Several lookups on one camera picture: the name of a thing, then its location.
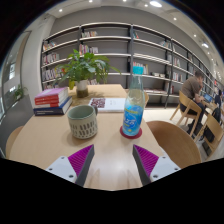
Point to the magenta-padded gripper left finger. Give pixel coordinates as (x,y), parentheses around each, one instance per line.
(61,168)

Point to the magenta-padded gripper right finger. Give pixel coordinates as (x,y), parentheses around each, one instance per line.
(165,168)

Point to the clear bottle with turquoise cap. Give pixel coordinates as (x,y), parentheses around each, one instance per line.
(134,110)

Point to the pale green patterned mug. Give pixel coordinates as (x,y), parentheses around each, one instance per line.
(82,125)

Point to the flat round red coaster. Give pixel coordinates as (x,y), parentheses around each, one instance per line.
(124,135)

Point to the thick dark blue book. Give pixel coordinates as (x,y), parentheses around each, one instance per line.
(51,110)

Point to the red book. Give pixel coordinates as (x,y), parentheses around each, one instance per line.
(50,99)
(51,104)

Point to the pink book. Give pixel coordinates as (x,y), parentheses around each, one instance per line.
(50,92)

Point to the white booklet with red pattern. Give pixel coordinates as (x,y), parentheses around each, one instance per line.
(106,104)

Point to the open laptop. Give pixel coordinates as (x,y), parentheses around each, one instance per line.
(208,98)

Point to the person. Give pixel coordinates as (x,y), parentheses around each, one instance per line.
(191,90)

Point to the small green potted plant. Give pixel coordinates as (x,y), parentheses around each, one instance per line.
(20,92)

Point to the green potted plant, white pot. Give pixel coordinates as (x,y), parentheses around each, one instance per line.
(85,66)

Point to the grey bookshelf unit with books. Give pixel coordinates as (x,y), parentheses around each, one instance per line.
(113,43)

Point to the group of round ceiling lights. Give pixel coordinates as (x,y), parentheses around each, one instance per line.
(155,4)

